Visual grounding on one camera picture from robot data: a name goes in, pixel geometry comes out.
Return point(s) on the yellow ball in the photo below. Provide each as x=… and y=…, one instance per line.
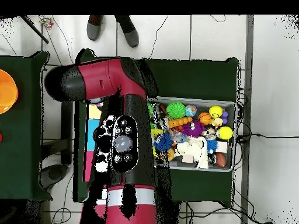
x=215, y=111
x=224, y=133

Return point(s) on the orange round bowl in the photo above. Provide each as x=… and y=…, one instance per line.
x=7, y=91

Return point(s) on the small colourful floor toy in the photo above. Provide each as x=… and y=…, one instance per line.
x=46, y=22

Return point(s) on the purple furry monster toy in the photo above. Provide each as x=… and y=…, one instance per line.
x=192, y=128

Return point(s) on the cream knitted cloth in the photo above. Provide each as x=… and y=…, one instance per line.
x=194, y=151

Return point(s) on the blue spiky ball with eyes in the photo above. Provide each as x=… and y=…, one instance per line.
x=164, y=141

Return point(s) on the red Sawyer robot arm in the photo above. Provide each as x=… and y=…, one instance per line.
x=103, y=77

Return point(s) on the green spiky ball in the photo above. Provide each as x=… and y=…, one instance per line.
x=175, y=110

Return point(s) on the thin black rod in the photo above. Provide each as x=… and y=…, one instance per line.
x=33, y=28

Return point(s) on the dark green table cloth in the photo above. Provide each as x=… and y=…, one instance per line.
x=196, y=74
x=28, y=140

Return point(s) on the orange toy basketball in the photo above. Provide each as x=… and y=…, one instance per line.
x=204, y=118

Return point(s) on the wooden box with three holes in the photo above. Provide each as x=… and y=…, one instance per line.
x=92, y=126

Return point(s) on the grey round stand base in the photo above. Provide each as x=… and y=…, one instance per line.
x=55, y=175

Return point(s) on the orange plastic toy block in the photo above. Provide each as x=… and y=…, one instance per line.
x=180, y=122

